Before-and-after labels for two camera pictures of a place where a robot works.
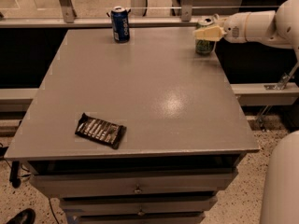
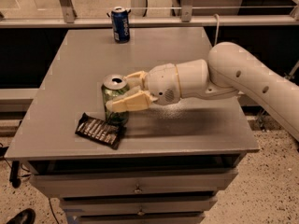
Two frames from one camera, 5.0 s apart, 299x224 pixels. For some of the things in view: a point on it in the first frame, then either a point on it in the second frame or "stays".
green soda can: [205, 47] -> [112, 86]
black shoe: [26, 216] stays
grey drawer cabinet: [186, 130] stays
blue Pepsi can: [120, 24] stays
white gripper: [234, 28] -> [161, 82]
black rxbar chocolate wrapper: [106, 133] stays
